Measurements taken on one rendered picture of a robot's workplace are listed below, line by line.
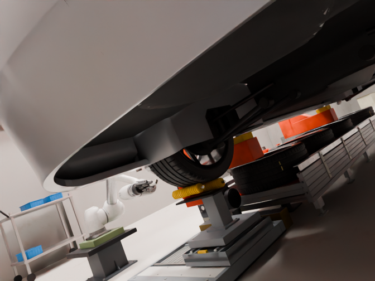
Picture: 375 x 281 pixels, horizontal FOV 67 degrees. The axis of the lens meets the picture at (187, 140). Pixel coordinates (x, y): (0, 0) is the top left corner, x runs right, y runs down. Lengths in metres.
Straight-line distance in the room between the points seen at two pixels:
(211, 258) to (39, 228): 3.99
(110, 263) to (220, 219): 1.35
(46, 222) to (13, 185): 0.80
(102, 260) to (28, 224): 2.66
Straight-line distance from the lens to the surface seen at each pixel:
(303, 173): 2.13
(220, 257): 1.67
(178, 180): 1.71
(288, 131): 4.09
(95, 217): 2.87
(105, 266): 2.85
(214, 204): 1.81
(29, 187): 5.40
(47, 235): 5.38
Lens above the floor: 0.65
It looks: 5 degrees up
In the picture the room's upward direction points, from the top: 21 degrees counter-clockwise
